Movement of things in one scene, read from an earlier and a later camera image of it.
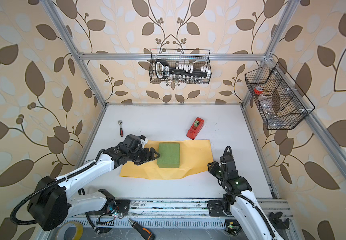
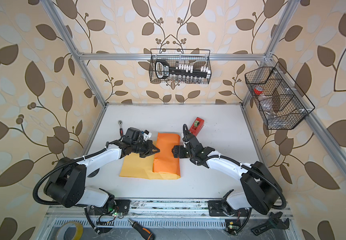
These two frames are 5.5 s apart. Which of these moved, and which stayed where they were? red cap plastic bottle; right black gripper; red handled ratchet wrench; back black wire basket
Moved: right black gripper
Stayed: red handled ratchet wrench; back black wire basket; red cap plastic bottle
